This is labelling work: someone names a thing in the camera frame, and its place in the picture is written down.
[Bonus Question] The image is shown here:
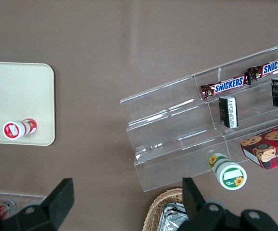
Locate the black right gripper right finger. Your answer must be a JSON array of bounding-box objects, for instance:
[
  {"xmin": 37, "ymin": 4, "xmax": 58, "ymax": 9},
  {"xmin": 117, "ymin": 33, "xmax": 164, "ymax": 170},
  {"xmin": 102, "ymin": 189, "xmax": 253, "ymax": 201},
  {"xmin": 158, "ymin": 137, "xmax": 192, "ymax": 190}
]
[{"xmin": 179, "ymin": 177, "xmax": 236, "ymax": 231}]

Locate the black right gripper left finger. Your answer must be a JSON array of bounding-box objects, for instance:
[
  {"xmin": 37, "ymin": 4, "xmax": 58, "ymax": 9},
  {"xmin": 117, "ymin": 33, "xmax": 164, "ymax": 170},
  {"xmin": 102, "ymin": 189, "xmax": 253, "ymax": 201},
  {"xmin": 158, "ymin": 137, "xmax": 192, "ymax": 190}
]
[{"xmin": 9, "ymin": 178, "xmax": 75, "ymax": 231}]

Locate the wicker basket holding foil containers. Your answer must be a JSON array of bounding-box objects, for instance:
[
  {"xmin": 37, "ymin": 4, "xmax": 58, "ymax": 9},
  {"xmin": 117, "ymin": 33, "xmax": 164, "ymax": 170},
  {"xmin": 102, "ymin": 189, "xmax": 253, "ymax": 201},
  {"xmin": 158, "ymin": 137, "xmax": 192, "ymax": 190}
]
[{"xmin": 142, "ymin": 187, "xmax": 190, "ymax": 231}]

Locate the beige plastic tray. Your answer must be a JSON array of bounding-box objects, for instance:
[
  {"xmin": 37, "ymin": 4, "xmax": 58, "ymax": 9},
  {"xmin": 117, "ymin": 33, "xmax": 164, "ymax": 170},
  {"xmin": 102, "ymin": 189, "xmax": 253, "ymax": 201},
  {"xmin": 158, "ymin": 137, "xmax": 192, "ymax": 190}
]
[{"xmin": 0, "ymin": 61, "xmax": 55, "ymax": 147}]

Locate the aluminium foil container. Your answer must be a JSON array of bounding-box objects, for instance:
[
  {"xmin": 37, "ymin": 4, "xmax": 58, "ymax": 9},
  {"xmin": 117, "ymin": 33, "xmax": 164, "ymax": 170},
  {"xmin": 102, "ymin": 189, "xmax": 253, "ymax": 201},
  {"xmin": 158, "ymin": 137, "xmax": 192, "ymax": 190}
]
[
  {"xmin": 162, "ymin": 201, "xmax": 186, "ymax": 215},
  {"xmin": 163, "ymin": 209, "xmax": 190, "ymax": 231}
]

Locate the clear acrylic bottle stand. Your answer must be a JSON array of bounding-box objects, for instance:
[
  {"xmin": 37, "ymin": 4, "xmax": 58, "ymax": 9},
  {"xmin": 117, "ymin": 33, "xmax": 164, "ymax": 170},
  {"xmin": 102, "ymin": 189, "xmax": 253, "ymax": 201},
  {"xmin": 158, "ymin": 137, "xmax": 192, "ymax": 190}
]
[{"xmin": 0, "ymin": 189, "xmax": 48, "ymax": 217}]

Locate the green sunflower yogurt cup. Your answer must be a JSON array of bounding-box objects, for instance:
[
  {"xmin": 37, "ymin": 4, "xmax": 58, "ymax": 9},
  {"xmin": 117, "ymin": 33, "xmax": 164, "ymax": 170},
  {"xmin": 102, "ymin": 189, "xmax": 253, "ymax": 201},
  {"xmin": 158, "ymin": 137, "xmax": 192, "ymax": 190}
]
[{"xmin": 207, "ymin": 153, "xmax": 247, "ymax": 191}]

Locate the red cola bottle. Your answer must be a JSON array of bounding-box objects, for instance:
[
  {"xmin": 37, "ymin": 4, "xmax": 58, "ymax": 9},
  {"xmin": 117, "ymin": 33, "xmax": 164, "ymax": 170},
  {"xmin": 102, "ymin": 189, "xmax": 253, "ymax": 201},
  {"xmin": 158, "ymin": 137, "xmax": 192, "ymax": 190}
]
[{"xmin": 0, "ymin": 199, "xmax": 17, "ymax": 217}]

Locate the clear acrylic stepped display stand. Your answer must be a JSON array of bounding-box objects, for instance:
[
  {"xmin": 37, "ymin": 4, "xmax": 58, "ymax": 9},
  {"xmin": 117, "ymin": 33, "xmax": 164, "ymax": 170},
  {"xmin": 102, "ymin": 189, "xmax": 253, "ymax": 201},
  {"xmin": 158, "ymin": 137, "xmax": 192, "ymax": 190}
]
[{"xmin": 119, "ymin": 42, "xmax": 278, "ymax": 193}]

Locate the red lidded yogurt cup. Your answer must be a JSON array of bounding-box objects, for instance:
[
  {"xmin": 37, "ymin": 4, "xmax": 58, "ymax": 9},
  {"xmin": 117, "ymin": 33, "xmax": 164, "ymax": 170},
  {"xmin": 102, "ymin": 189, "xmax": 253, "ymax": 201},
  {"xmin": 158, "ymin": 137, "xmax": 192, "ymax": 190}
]
[{"xmin": 3, "ymin": 117, "xmax": 38, "ymax": 140}]

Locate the red tartan cookie box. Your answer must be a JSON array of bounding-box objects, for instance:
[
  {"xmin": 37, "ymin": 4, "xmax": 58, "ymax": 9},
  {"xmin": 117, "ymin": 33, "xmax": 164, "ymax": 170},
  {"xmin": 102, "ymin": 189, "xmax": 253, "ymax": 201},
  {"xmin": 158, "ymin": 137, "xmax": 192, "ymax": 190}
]
[{"xmin": 240, "ymin": 120, "xmax": 278, "ymax": 171}]

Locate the Snickers chocolate bar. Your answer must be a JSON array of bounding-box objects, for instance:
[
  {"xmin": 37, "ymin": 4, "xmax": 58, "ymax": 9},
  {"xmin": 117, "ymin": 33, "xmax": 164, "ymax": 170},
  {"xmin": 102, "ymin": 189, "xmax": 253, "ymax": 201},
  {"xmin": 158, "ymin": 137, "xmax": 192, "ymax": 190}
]
[
  {"xmin": 200, "ymin": 76, "xmax": 252, "ymax": 100},
  {"xmin": 246, "ymin": 51, "xmax": 278, "ymax": 81}
]

